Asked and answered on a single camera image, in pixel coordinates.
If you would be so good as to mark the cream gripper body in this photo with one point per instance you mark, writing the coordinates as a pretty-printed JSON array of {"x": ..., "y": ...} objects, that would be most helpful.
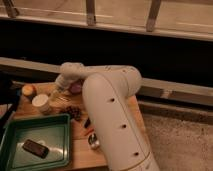
[{"x": 55, "y": 93}]

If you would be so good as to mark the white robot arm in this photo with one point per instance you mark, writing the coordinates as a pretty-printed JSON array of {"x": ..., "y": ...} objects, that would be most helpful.
[{"x": 104, "y": 92}]

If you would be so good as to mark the white cup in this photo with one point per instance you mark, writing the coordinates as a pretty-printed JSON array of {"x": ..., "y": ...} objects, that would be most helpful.
[{"x": 41, "y": 102}]

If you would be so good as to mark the small metal cup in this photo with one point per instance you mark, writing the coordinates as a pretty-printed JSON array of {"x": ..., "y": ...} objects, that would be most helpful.
[{"x": 93, "y": 141}]

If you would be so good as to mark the wooden table board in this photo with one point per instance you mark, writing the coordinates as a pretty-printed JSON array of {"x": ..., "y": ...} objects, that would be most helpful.
[{"x": 82, "y": 157}]

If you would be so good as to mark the purple bowl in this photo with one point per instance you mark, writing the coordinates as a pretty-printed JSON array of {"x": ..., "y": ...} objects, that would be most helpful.
[{"x": 76, "y": 87}]

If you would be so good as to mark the bunch of dark grapes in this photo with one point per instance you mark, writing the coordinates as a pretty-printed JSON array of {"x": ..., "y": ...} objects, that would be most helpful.
[{"x": 74, "y": 112}]

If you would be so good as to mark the yellow apple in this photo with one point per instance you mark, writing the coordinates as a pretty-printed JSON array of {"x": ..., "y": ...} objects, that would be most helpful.
[{"x": 29, "y": 90}]

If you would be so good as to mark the orange carrot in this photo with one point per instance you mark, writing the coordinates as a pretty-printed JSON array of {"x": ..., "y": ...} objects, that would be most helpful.
[{"x": 88, "y": 131}]

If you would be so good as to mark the green plastic tray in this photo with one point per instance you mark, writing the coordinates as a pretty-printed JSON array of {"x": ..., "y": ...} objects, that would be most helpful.
[{"x": 53, "y": 132}]

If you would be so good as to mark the dark brown block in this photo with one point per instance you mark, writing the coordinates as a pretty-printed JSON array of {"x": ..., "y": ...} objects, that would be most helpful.
[{"x": 35, "y": 148}]

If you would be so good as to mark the black handled utensil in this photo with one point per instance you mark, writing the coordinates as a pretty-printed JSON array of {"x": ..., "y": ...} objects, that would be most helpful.
[{"x": 87, "y": 123}]

